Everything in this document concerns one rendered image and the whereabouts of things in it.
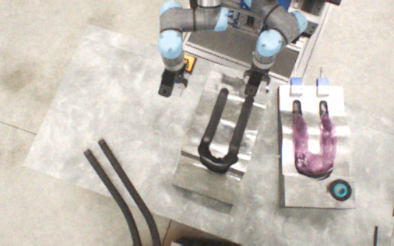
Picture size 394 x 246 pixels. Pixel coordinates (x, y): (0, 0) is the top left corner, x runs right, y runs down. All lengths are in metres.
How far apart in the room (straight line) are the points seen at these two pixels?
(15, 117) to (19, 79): 0.26
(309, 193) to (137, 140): 0.72
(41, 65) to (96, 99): 1.15
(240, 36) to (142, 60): 0.89
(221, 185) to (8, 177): 1.57
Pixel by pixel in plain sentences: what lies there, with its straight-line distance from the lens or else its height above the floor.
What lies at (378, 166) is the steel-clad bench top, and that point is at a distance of 1.72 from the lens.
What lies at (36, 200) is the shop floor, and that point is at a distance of 2.58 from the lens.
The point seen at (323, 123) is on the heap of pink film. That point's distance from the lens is 1.57.
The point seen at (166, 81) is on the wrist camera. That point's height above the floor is 1.10.
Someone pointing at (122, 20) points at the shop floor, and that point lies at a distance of 2.79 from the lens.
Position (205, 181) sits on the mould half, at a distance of 1.50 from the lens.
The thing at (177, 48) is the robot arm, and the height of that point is 1.30.
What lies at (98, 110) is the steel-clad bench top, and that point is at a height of 0.80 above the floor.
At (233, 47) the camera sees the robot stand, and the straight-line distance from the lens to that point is 2.40.
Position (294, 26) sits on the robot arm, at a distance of 1.31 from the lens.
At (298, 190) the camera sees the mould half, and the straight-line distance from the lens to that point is 1.49.
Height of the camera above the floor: 2.35
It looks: 75 degrees down
